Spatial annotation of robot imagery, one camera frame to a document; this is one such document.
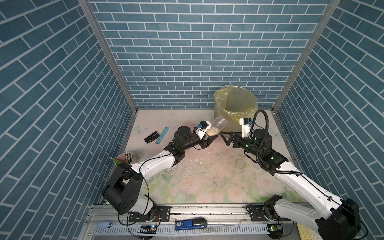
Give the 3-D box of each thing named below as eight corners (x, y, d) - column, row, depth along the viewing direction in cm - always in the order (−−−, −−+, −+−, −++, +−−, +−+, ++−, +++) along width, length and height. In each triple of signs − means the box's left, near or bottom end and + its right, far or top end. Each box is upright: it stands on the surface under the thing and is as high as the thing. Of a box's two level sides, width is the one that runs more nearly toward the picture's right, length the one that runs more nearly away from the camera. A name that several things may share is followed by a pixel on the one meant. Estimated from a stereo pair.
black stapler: (147, 143, 102) (146, 141, 101) (144, 140, 104) (143, 138, 102) (159, 136, 107) (159, 134, 105) (156, 133, 109) (156, 130, 107)
